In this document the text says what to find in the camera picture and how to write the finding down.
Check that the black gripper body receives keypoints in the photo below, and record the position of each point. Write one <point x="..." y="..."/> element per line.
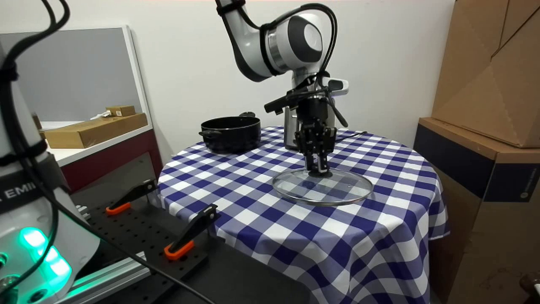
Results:
<point x="315" y="120"/>

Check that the black cooking pot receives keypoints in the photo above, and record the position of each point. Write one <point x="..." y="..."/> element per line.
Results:
<point x="230" y="137"/>
<point x="343" y="187"/>

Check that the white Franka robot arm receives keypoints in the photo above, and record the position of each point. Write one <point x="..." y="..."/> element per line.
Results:
<point x="293" y="44"/>

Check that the blue white checkered tablecloth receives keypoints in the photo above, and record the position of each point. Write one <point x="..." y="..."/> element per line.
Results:
<point x="338" y="241"/>

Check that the brown black cabinet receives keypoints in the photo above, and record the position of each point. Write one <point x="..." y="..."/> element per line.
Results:
<point x="483" y="224"/>

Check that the large brown cardboard box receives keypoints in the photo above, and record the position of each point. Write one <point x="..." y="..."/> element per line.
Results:
<point x="495" y="72"/>

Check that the black perforated breadboard plate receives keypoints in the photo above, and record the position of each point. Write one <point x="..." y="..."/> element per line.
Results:
<point x="141" y="241"/>

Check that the dark red cabinet white top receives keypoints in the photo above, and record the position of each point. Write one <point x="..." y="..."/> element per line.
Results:
<point x="112" y="157"/>

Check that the flat brown cardboard box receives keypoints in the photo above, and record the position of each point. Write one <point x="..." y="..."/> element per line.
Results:
<point x="90" y="131"/>

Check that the grey partition board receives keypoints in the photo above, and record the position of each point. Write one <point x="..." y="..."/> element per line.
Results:
<point x="73" y="72"/>

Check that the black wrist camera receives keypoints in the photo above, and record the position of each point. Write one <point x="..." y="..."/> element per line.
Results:
<point x="284" y="101"/>

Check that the aluminium extrusion rail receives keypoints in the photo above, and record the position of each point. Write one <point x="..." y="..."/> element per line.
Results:
<point x="102" y="283"/>

